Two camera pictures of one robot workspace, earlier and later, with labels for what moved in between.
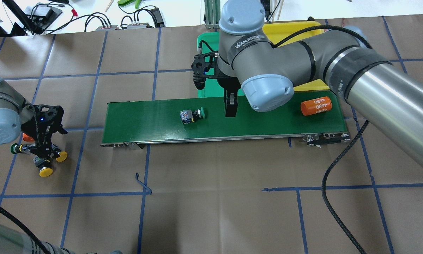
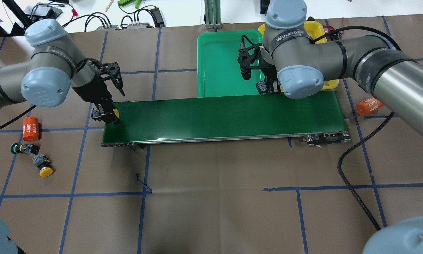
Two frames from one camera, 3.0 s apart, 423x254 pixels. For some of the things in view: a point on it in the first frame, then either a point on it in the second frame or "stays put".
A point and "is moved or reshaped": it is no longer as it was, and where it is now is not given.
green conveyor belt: (132, 123) stays put
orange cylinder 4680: (316, 106) is moved or reshaped
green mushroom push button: (188, 116) is moved or reshaped
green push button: (16, 148) stays put
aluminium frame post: (212, 12) stays put
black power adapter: (157, 18) stays put
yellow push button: (63, 156) → (116, 112)
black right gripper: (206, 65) → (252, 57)
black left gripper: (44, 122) → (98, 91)
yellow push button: (46, 169) stays put
